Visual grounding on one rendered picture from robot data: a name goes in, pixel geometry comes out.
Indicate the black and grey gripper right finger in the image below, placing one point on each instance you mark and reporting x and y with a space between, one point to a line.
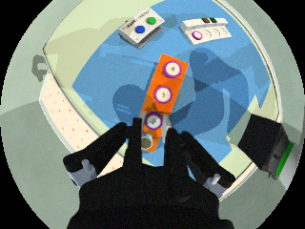
204 168

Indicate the orange tube rack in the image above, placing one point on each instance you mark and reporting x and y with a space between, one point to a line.
150 104

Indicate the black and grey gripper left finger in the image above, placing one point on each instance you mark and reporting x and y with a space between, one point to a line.
86 164

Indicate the blue flat mat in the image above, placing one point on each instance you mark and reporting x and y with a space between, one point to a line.
221 80

